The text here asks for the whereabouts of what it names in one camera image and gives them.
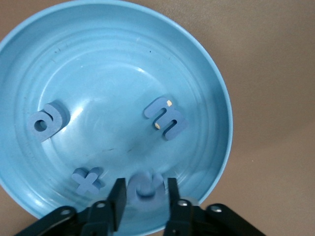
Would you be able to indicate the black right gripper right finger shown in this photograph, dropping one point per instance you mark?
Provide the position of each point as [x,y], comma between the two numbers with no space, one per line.
[178,216]

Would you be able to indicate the blue foam letter m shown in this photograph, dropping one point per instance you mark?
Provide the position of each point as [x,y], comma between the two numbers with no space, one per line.
[178,116]

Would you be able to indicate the blue foam letter p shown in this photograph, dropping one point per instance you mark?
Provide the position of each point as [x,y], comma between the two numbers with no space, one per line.
[53,111]

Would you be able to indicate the blue plate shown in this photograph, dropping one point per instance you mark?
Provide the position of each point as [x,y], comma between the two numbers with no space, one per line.
[110,61]

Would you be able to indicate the blue foam letter x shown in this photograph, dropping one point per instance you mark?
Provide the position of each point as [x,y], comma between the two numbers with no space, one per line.
[86,182]

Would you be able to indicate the blue foam letter c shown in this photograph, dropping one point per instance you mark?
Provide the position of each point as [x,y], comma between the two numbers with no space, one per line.
[133,190]

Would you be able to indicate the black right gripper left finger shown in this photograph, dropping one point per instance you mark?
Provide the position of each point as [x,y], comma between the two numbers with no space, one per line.
[115,206]

